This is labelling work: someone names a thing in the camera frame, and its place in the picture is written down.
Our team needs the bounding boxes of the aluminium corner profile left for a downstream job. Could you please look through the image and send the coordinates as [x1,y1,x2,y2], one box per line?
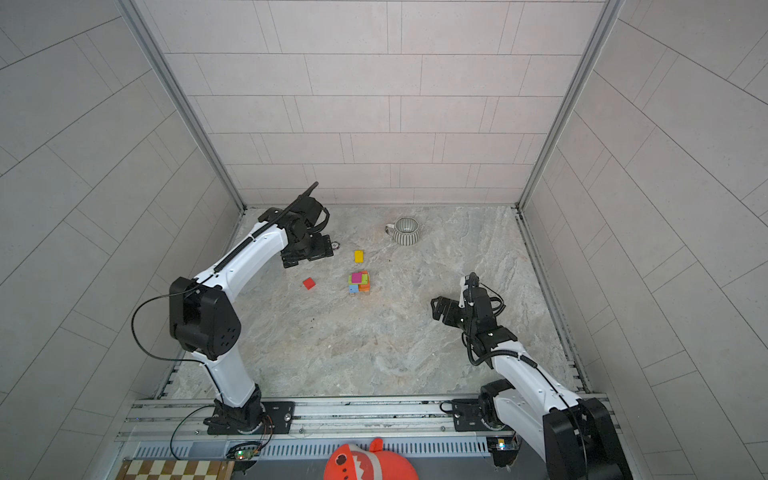
[115,0,246,215]

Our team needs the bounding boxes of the aluminium corner profile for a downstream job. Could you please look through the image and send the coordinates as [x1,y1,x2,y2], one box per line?
[115,0,246,215]
[517,0,623,212]

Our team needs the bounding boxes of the red plush toy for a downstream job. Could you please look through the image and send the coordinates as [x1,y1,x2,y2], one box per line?
[323,438,419,480]

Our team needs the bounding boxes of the checkered chess board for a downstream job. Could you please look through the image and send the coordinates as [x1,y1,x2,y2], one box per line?
[116,460,235,480]

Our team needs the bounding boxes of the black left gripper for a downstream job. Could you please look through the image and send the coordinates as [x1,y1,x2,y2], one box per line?
[286,233,336,269]

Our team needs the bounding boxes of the aluminium corner profile right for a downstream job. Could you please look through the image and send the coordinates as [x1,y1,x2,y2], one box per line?
[517,0,623,212]

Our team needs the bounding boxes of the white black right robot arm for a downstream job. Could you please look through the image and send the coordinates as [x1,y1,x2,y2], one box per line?
[430,273,632,479]

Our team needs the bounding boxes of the lime green block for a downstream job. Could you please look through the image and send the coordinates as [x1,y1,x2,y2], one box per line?
[348,271,370,284]

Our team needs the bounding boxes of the aluminium mounting rail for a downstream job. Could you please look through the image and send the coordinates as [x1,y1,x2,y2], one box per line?
[116,394,496,442]

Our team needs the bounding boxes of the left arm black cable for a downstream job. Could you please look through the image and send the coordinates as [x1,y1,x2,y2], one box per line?
[130,287,199,462]

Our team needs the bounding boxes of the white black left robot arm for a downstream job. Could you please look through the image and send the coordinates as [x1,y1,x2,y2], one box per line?
[169,190,334,435]

